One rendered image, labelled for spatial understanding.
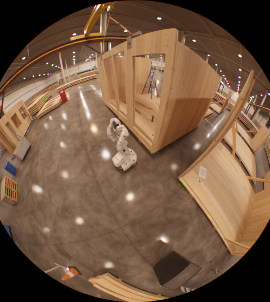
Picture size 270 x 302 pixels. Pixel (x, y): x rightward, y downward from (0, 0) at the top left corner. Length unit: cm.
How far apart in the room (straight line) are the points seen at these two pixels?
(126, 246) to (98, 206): 129
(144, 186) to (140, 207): 58
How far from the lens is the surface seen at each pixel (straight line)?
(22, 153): 682
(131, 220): 246
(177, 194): 275
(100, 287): 355
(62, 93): 1079
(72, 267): 390
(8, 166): 734
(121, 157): 234
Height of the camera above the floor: 243
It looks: 54 degrees down
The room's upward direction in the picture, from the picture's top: 2 degrees clockwise
